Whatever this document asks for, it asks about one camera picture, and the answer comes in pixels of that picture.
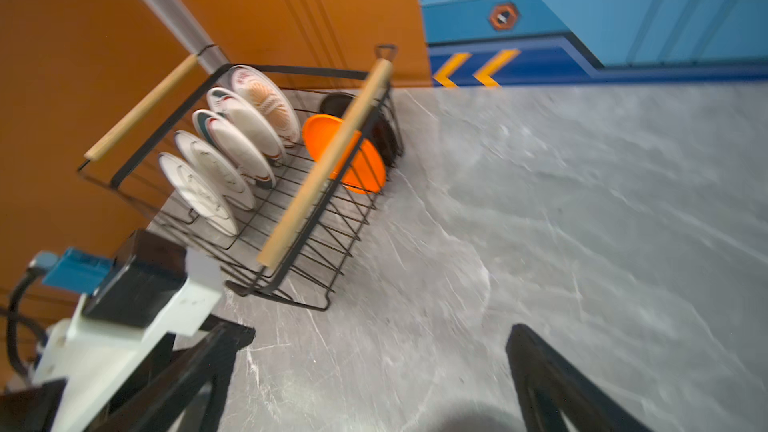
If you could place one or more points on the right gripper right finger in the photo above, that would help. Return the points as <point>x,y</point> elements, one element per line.
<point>554,395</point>

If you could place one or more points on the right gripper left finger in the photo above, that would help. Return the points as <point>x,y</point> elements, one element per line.
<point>192,389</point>

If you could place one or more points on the black wire dish rack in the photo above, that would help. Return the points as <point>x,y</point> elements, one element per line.
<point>305,223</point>

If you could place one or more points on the black plate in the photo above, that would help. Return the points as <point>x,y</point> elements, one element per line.
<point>383,136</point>

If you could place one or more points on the white plate green rim front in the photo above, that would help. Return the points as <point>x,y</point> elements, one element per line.
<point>199,193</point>

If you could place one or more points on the white plate green rim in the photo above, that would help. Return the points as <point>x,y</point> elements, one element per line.
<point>213,166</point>
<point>199,193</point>

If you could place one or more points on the white plate orange sunburst pattern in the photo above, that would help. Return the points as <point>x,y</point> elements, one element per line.
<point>268,99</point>

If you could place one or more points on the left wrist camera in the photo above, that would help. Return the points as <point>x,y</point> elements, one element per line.
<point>154,287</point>

